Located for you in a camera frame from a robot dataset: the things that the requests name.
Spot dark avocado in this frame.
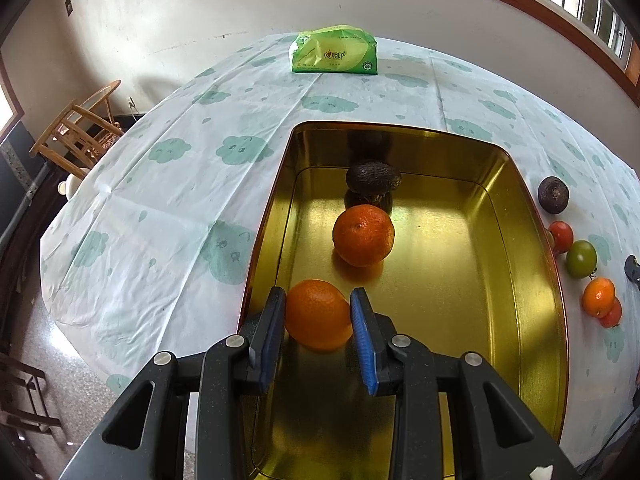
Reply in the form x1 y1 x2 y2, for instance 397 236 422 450
345 160 402 194

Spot dark purple round fruit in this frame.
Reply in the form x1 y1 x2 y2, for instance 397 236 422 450
538 176 570 215

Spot green tomato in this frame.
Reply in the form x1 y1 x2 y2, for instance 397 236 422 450
566 240 598 279

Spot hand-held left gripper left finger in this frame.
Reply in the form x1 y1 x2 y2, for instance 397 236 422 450
59 286 287 480

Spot black cable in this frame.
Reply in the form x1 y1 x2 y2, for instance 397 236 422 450
597 410 640 456

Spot gold metal tray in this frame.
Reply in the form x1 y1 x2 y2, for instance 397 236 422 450
239 121 570 480

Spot red tomato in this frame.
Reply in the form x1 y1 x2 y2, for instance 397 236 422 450
599 297 623 329
548 221 574 255

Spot small orange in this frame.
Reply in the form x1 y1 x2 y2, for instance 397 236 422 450
581 277 616 318

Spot dark cabinet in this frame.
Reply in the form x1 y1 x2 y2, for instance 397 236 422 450
0 120 51 241

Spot green tissue pack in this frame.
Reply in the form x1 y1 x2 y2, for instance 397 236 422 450
290 25 379 76

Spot light wooden chair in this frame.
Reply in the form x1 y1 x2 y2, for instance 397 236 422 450
29 80 126 171

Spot dark wooden chair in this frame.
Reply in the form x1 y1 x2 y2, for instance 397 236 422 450
0 352 63 436

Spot large orange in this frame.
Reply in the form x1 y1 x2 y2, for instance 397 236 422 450
285 280 354 352
332 204 396 268

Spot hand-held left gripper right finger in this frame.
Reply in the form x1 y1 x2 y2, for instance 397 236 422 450
350 287 581 480

